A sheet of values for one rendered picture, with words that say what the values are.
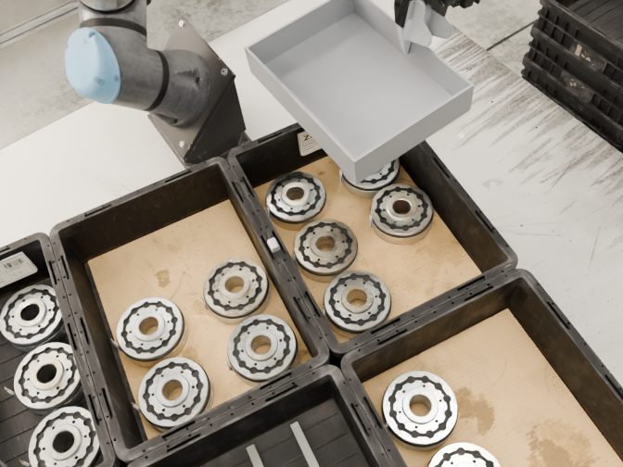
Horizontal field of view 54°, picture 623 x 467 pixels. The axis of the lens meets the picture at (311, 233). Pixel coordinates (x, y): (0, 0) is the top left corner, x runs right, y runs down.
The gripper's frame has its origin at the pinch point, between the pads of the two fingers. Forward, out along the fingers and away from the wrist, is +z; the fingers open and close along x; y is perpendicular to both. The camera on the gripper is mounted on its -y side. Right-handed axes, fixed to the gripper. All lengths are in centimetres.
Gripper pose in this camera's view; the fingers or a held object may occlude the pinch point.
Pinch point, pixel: (408, 41)
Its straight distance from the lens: 95.3
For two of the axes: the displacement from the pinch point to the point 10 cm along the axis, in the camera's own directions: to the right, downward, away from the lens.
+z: -1.1, 6.4, 7.6
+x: 7.8, -4.2, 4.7
